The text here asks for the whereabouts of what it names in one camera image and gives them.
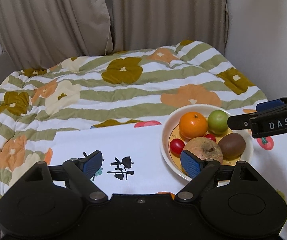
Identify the red cherry tomato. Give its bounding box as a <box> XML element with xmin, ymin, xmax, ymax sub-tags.
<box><xmin>169</xmin><ymin>138</ymin><xmax>185</xmax><ymax>156</ymax></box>
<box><xmin>204</xmin><ymin>134</ymin><xmax>217</xmax><ymax>142</ymax></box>

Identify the reddish yellow apple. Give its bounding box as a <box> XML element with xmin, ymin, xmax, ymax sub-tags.
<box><xmin>184</xmin><ymin>137</ymin><xmax>223</xmax><ymax>164</ymax></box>

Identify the green apple in bowl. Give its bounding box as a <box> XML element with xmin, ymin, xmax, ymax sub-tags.
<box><xmin>208</xmin><ymin>110</ymin><xmax>228</xmax><ymax>135</ymax></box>

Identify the brown kiwi fruit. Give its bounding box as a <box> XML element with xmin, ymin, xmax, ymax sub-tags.
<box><xmin>218</xmin><ymin>133</ymin><xmax>246</xmax><ymax>160</ymax></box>

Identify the orange mandarin in bowl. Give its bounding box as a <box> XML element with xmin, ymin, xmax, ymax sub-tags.
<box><xmin>178</xmin><ymin>112</ymin><xmax>208</xmax><ymax>139</ymax></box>

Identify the cream ceramic fruit bowl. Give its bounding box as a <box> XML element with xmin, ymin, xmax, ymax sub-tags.
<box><xmin>160</xmin><ymin>104</ymin><xmax>254</xmax><ymax>181</ymax></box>

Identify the white fruit-print cloth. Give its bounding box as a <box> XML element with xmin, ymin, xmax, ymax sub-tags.
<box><xmin>47</xmin><ymin>100</ymin><xmax>287</xmax><ymax>230</ymax></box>

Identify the floral striped quilt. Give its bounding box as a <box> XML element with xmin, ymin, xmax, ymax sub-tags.
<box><xmin>0</xmin><ymin>40</ymin><xmax>266</xmax><ymax>199</ymax></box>

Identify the beige curtain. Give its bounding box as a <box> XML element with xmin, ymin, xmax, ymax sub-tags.
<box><xmin>0</xmin><ymin>0</ymin><xmax>228</xmax><ymax>69</ymax></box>

